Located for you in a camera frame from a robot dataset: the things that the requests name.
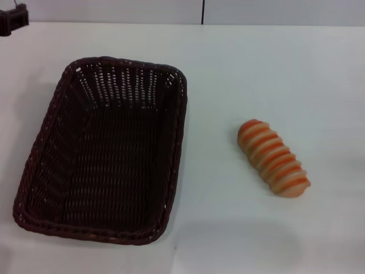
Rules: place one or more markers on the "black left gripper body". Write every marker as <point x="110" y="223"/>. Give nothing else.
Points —
<point x="12" y="20"/>

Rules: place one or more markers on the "dark brown woven basket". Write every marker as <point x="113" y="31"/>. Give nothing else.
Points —
<point x="108" y="160"/>

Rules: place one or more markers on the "orange striped bread roll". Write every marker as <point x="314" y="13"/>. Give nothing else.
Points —
<point x="272" y="158"/>

